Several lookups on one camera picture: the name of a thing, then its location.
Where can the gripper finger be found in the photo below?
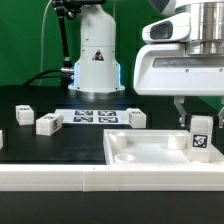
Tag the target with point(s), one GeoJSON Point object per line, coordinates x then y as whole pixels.
{"type": "Point", "coordinates": [221, 114]}

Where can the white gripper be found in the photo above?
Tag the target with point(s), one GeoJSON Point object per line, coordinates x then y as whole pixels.
{"type": "Point", "coordinates": [165, 69]}

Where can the white square table top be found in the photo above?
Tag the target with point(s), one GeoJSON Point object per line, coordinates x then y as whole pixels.
{"type": "Point", "coordinates": [148, 147]}

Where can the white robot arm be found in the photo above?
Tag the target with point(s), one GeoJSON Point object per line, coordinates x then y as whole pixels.
{"type": "Point", "coordinates": [97, 72]}

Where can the white tag sheet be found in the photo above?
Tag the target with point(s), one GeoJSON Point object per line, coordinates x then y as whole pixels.
{"type": "Point", "coordinates": [80, 116]}

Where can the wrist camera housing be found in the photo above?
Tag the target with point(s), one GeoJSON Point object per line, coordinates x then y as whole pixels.
{"type": "Point", "coordinates": [173, 29]}

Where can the white front fence wall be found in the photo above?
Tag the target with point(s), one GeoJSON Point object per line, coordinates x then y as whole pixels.
{"type": "Point", "coordinates": [90, 178]}

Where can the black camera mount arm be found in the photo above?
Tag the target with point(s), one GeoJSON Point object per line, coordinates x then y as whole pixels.
{"type": "Point", "coordinates": [69, 9]}

